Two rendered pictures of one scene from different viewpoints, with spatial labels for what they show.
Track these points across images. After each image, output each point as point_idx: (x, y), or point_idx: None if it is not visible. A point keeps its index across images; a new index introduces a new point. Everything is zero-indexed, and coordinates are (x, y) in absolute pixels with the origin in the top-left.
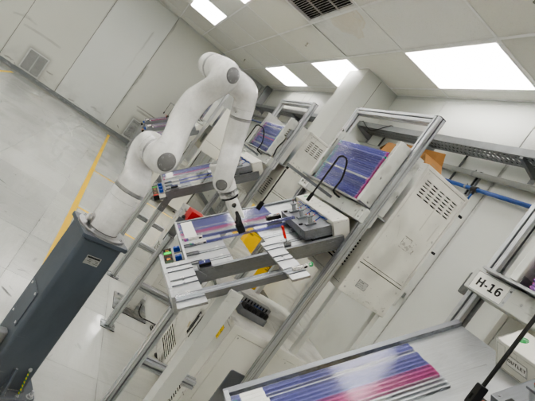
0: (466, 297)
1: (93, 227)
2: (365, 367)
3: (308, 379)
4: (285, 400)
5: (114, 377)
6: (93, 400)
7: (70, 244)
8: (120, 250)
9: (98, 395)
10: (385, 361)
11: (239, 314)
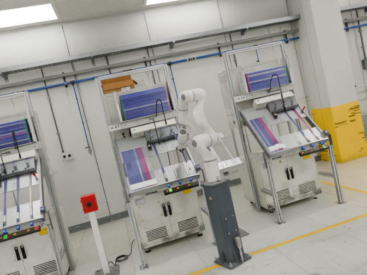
0: (235, 104)
1: (221, 179)
2: (259, 129)
3: (264, 138)
4: (272, 143)
5: (187, 250)
6: (209, 246)
7: (225, 190)
8: None
9: (205, 247)
10: (256, 125)
11: None
